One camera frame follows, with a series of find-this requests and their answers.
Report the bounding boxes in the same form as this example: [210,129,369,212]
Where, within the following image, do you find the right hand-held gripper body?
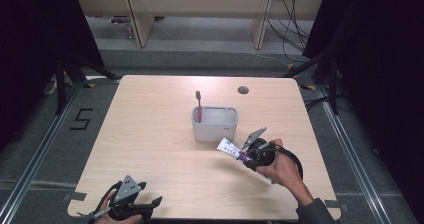
[240,126,278,168]

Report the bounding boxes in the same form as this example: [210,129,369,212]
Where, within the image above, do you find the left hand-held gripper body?
[105,174,155,223]

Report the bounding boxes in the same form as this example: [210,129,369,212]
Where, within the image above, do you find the purple and white toothpaste tube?
[216,136,274,182]

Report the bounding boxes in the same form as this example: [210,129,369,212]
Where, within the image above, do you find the grey plastic toothbrush holder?
[191,105,240,144]

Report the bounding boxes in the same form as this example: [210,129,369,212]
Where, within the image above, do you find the pink toothbrush with dark bristles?
[194,90,204,124]

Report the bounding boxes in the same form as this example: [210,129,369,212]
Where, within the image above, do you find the person's right hand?
[255,137,303,187]

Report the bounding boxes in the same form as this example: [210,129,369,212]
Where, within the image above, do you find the person's left hand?
[87,189,144,224]

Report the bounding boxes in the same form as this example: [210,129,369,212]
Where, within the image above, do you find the black metal stand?
[281,48,341,117]
[54,52,122,116]

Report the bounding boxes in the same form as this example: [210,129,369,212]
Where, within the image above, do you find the black curtain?
[0,0,105,152]
[302,0,424,215]

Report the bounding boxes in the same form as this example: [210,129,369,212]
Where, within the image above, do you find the small dark purple object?
[108,15,132,24]

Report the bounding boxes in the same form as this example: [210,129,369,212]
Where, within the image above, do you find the left hand-held gripper cable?
[76,180,123,224]

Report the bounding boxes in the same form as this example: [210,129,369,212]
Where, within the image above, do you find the hand-held gripper cable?
[76,180,123,224]
[256,141,305,181]

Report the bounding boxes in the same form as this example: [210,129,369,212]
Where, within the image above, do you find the right hand-held gripper cable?
[256,141,305,181]

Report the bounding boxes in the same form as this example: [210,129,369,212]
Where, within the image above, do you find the black floor cable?
[303,96,332,112]

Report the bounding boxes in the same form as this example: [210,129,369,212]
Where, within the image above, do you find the metal floor rail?
[314,83,395,224]
[0,80,84,224]

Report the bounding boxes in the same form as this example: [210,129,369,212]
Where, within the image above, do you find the bundle of black cables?
[265,0,312,64]

